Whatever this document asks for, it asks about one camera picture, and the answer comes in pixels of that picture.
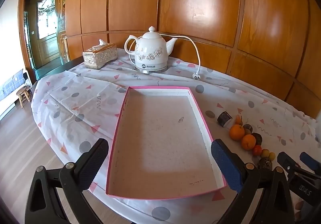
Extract large dark water chestnut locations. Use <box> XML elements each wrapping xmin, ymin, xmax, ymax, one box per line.
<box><xmin>251</xmin><ymin>133</ymin><xmax>263</xmax><ymax>146</ymax></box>

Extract small dark water chestnut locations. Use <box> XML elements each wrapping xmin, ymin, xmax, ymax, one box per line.
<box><xmin>258</xmin><ymin>157</ymin><xmax>273</xmax><ymax>170</ymax></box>

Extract blue plaid sofa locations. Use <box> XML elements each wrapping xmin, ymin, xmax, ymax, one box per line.
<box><xmin>0</xmin><ymin>70</ymin><xmax>25</xmax><ymax>121</ymax></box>

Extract stemless orange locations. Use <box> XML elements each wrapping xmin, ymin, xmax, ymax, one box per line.
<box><xmin>241</xmin><ymin>134</ymin><xmax>256</xmax><ymax>151</ymax></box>

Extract silver embossed tissue box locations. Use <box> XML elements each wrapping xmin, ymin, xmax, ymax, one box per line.
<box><xmin>83</xmin><ymin>39</ymin><xmax>118</xmax><ymax>70</ymax></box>

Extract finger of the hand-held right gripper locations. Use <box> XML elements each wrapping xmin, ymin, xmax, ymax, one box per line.
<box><xmin>300</xmin><ymin>152</ymin><xmax>321</xmax><ymax>177</ymax></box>
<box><xmin>277</xmin><ymin>152</ymin><xmax>301</xmax><ymax>182</ymax></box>

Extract wooden stool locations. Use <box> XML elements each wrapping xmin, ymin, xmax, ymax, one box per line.
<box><xmin>16</xmin><ymin>88</ymin><xmax>30</xmax><ymax>109</ymax></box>

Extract orange with long stem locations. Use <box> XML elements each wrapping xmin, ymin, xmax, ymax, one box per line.
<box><xmin>229</xmin><ymin>124</ymin><xmax>245</xmax><ymax>141</ymax></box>

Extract white floral ceramic kettle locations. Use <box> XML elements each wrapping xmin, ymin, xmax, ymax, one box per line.
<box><xmin>125</xmin><ymin>26</ymin><xmax>179</xmax><ymax>70</ymax></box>

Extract silver kettle base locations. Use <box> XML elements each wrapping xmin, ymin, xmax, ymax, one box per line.
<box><xmin>134</xmin><ymin>64</ymin><xmax>169</xmax><ymax>74</ymax></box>

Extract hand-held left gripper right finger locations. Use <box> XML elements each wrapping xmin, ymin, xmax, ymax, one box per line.
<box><xmin>211</xmin><ymin>139</ymin><xmax>296</xmax><ymax>224</ymax></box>

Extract pink shallow box tray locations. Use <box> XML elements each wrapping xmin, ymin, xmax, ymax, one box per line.
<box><xmin>105</xmin><ymin>86</ymin><xmax>227</xmax><ymax>200</ymax></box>

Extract white power cord with plug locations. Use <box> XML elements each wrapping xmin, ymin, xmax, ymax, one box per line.
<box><xmin>166</xmin><ymin>35</ymin><xmax>202</xmax><ymax>80</ymax></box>

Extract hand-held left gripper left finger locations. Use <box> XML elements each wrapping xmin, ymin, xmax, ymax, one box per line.
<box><xmin>24</xmin><ymin>138</ymin><xmax>109</xmax><ymax>224</ymax></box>

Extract wooden door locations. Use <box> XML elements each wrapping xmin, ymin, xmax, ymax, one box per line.
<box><xmin>35</xmin><ymin>0</ymin><xmax>62</xmax><ymax>66</ymax></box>

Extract white patterned tablecloth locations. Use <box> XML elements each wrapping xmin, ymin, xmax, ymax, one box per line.
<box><xmin>30</xmin><ymin>48</ymin><xmax>321</xmax><ymax>224</ymax></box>

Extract dark-skinned sugarcane piece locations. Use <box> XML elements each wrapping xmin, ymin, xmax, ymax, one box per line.
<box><xmin>217</xmin><ymin>111</ymin><xmax>234</xmax><ymax>128</ymax></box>

